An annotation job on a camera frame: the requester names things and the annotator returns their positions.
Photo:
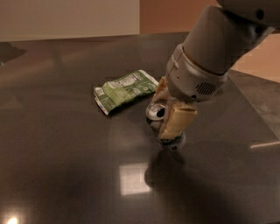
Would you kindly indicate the green crumpled snack bag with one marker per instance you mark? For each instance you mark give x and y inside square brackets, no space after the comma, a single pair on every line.
[130,87]

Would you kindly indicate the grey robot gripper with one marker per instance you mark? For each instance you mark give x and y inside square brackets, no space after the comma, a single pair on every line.
[191,78]

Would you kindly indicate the green 7up soda can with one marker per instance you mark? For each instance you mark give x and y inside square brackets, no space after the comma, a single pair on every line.
[167,123]

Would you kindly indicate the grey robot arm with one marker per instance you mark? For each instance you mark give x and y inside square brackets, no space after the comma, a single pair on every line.
[199,66]

